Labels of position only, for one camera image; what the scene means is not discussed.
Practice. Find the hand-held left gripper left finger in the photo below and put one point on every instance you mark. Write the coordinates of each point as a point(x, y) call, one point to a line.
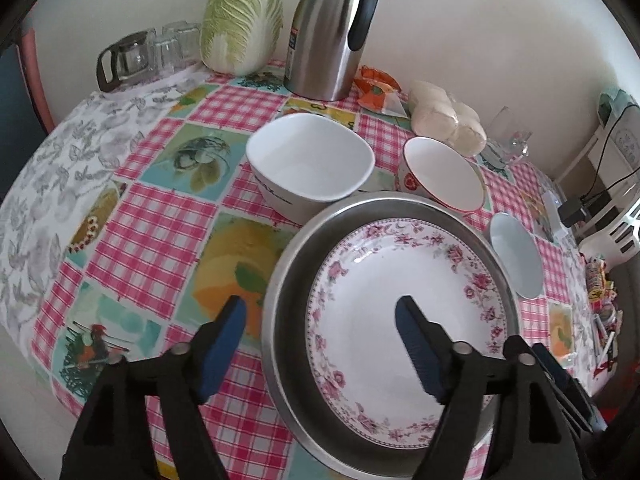
point(225, 345)

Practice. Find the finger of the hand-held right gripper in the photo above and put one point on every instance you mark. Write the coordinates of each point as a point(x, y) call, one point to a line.
point(555, 367)

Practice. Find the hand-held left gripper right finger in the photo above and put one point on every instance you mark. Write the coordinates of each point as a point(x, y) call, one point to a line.
point(417, 350)

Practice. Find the round floral rim plate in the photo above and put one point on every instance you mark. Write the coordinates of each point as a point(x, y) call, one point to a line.
point(370, 300)

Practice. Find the stainless steel basin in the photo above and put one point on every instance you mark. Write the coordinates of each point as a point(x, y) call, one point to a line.
point(287, 280)

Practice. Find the light blue bowl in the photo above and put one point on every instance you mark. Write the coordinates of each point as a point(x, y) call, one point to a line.
point(517, 255)

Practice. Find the strawberry print bowl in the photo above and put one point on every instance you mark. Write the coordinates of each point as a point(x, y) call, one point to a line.
point(440, 175)

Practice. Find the white square bowl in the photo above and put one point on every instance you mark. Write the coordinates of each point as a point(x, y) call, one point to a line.
point(310, 160)

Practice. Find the pile of snacks and tools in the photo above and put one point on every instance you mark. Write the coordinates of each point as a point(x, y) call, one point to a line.
point(607, 340)

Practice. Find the yellow snack packet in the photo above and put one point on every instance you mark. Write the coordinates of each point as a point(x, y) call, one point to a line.
point(596, 280)

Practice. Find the pink plaid tablecloth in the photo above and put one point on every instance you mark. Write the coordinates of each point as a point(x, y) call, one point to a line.
point(160, 240)

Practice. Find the clear glass mug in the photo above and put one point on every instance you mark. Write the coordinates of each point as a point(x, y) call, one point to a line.
point(507, 132)

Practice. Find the bag of steamed buns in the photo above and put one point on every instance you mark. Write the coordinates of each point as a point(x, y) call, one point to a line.
point(445, 115)

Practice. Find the white patterned box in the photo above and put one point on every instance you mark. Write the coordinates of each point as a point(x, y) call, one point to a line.
point(627, 140)

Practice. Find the white triangular packet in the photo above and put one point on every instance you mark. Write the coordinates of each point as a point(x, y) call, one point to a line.
point(395, 107)

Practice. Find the teal cloth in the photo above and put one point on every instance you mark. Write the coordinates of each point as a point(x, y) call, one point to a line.
point(610, 105)

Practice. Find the orange snack packet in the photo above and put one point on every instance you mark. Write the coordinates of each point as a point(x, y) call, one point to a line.
point(375, 82)

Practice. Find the clear drinking glass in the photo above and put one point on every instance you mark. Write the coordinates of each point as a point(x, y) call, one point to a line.
point(182, 42)
point(162, 57)

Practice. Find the dark blue panel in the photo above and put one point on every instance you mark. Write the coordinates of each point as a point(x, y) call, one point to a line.
point(20, 110)

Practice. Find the pink padded bar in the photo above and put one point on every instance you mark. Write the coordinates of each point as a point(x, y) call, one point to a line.
point(40, 85)

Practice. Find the stainless steel thermos jug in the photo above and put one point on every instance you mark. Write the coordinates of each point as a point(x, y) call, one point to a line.
point(320, 35)

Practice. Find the napa cabbage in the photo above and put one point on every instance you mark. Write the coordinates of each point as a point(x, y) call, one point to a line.
point(240, 20)

